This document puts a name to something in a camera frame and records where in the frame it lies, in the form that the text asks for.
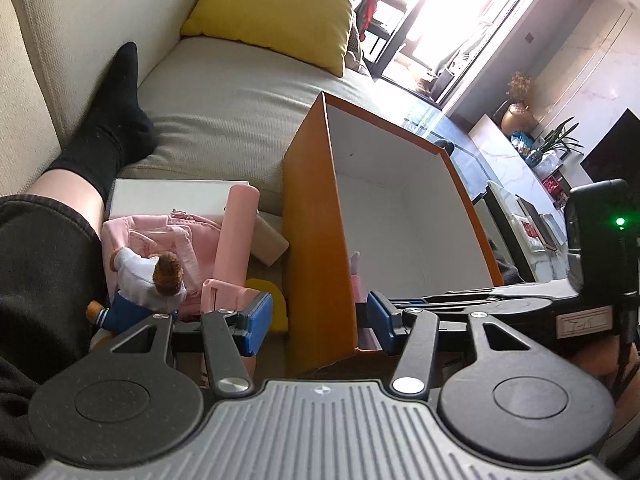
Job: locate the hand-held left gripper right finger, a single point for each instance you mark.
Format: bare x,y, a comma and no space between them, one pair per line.
380,321

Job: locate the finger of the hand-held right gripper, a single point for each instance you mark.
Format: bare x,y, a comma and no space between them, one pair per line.
490,294

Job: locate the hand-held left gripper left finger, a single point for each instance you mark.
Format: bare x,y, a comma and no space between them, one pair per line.
257,325

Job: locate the orange cardboard box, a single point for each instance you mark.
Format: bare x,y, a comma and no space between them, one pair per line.
315,240

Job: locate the brown plush bear toy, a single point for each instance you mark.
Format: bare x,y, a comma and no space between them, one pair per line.
145,280

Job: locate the pink fabric pouch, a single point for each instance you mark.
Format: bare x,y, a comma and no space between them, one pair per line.
150,237

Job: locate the yellow rounded object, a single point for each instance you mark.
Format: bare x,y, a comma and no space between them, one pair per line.
278,305

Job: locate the pink item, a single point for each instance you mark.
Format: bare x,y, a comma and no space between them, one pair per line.
356,285

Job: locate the pink plastic holder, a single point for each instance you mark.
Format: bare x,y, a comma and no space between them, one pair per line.
222,295

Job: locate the glass coffee table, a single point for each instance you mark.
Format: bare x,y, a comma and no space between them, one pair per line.
520,245

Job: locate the beige block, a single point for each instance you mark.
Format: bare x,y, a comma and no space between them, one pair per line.
270,242

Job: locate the black television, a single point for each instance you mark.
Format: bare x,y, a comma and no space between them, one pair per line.
615,155

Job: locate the pink cylinder roll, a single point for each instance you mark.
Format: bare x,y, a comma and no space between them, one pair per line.
235,240

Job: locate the green potted plant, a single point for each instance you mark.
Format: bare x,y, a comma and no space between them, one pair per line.
560,137

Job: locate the marble cabinet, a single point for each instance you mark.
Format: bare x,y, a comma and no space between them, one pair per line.
505,160

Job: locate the gold vase with dried flowers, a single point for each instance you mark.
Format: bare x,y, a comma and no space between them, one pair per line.
517,117

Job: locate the white flat box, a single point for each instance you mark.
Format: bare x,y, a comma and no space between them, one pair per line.
165,197

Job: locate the beige sofa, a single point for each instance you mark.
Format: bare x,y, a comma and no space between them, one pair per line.
225,105

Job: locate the person's leg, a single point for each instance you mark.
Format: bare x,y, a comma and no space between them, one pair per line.
65,187

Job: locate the black sock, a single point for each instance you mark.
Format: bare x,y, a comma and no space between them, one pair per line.
110,125

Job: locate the black framed glass door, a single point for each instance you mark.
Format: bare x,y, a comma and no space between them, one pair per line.
400,30

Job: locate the red clothing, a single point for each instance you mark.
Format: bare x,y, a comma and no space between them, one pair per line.
370,7

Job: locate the yellow cushion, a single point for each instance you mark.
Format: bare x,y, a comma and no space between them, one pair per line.
280,5

